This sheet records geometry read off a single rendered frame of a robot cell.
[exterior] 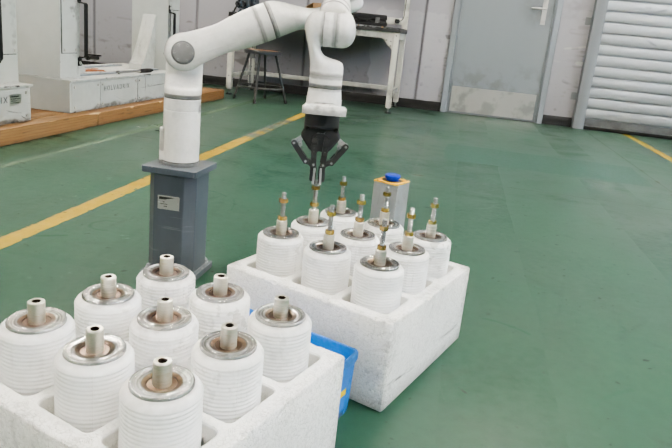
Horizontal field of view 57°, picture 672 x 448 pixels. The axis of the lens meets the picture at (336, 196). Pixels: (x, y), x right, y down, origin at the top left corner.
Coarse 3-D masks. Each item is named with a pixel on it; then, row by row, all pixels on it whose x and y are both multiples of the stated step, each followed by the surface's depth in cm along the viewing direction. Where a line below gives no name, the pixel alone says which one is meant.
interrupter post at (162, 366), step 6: (156, 360) 71; (162, 360) 72; (168, 360) 72; (156, 366) 71; (162, 366) 71; (168, 366) 71; (156, 372) 71; (162, 372) 71; (168, 372) 71; (156, 378) 71; (162, 378) 71; (168, 378) 71; (156, 384) 71; (162, 384) 71; (168, 384) 72
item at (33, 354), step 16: (0, 336) 80; (16, 336) 80; (32, 336) 80; (48, 336) 81; (64, 336) 82; (0, 352) 81; (16, 352) 79; (32, 352) 80; (48, 352) 81; (0, 368) 82; (16, 368) 80; (32, 368) 80; (48, 368) 81; (16, 384) 81; (32, 384) 81; (48, 384) 82
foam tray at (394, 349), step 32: (256, 288) 125; (288, 288) 120; (448, 288) 131; (320, 320) 117; (352, 320) 113; (384, 320) 110; (416, 320) 119; (448, 320) 136; (384, 352) 111; (416, 352) 123; (352, 384) 116; (384, 384) 112
